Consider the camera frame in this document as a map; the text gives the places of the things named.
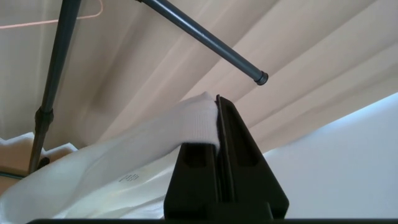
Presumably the beige curtain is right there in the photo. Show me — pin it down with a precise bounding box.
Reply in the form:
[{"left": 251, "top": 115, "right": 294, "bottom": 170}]
[{"left": 0, "top": 0, "right": 398, "bottom": 153}]

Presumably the black clothes rack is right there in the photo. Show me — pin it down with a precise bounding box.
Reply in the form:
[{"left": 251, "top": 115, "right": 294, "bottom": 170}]
[{"left": 0, "top": 0, "right": 269, "bottom": 180}]

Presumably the pink clothes hanger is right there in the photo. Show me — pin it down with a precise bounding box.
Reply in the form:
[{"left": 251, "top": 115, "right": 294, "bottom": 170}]
[{"left": 0, "top": 0, "right": 104, "bottom": 30}]

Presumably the white garment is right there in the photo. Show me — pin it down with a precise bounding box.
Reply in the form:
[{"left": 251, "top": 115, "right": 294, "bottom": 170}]
[{"left": 0, "top": 91, "right": 220, "bottom": 220}]

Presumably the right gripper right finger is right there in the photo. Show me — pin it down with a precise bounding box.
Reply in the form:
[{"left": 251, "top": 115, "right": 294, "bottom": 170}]
[{"left": 216, "top": 95, "right": 290, "bottom": 219}]

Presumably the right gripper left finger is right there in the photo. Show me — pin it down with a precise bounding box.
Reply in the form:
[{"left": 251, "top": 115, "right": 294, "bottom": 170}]
[{"left": 164, "top": 142, "right": 220, "bottom": 219}]

